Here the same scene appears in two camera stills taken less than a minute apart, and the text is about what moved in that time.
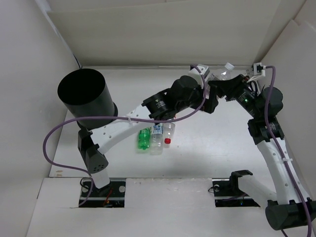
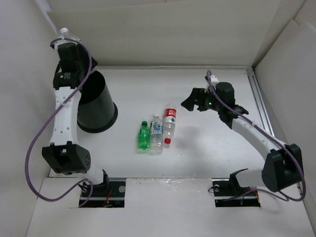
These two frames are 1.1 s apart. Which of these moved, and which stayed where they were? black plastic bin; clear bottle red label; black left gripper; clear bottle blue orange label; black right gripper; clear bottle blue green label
Moved: black right gripper; black left gripper; clear bottle blue orange label
Stayed: black plastic bin; clear bottle red label; clear bottle blue green label
